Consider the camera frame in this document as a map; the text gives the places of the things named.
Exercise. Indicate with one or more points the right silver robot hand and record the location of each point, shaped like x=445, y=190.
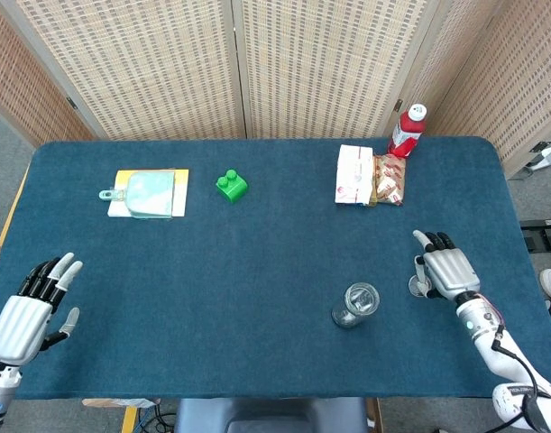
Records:
x=451, y=270

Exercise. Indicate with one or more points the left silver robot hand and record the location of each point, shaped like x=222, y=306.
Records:
x=18, y=325

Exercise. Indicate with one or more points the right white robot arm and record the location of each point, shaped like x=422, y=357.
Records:
x=505, y=361

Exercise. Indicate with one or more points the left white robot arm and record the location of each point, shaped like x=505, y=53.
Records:
x=0, y=392

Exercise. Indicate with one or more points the clear glass jar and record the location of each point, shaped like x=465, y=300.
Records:
x=356, y=306

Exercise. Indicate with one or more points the black foot pedal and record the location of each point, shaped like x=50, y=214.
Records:
x=545, y=236

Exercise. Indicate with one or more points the brown red snack package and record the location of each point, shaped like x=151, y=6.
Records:
x=390, y=178

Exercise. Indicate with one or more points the brown cardboard piece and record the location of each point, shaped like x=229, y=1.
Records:
x=117, y=402

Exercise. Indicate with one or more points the red drink bottle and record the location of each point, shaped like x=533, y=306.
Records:
x=408, y=131

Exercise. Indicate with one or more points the white grey floor device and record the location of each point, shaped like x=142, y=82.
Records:
x=548, y=155

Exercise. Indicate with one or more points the metal screen hinge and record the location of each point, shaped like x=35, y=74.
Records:
x=72, y=103
x=398, y=105

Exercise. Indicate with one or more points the mint green pouch with clip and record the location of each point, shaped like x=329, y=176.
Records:
x=151, y=194

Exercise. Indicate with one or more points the woven folding screen panel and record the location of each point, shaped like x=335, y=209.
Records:
x=505, y=90
x=451, y=54
x=22, y=67
x=329, y=67
x=135, y=67

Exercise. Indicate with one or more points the blue velvet tablecloth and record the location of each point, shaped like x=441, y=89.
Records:
x=257, y=270

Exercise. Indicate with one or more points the white yellow notepad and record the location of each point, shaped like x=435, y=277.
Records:
x=181, y=194

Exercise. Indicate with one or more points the green toy block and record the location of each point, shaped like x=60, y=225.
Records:
x=234, y=189

